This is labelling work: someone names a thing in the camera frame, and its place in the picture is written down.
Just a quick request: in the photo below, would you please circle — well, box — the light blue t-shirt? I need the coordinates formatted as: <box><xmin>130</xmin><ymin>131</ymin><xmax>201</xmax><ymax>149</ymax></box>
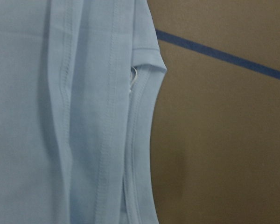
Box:
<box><xmin>0</xmin><ymin>0</ymin><xmax>167</xmax><ymax>224</ymax></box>

